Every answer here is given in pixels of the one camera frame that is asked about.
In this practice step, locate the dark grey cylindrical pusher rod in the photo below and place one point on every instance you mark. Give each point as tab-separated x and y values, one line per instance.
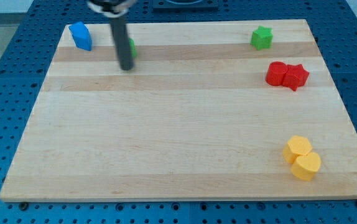
119	32

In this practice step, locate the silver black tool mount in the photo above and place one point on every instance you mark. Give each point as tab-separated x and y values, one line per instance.
111	8

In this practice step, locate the green circle block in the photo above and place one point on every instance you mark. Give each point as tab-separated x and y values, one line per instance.
133	47

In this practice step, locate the green star block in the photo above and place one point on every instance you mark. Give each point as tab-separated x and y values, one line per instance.
262	38

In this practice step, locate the red star block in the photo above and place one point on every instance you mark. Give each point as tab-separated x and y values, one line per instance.
296	76

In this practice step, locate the blue pentagon block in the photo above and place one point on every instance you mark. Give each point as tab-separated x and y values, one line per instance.
81	36

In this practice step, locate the light wooden board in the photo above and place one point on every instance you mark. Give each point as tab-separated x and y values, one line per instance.
193	120

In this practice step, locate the red cylinder block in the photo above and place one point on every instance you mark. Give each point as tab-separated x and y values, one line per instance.
276	73

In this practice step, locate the yellow hexagon block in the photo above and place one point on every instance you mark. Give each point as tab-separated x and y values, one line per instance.
296	146

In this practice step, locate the yellow heart block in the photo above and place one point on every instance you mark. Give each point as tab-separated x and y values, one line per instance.
305	167

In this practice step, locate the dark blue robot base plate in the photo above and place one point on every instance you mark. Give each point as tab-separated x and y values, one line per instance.
186	5

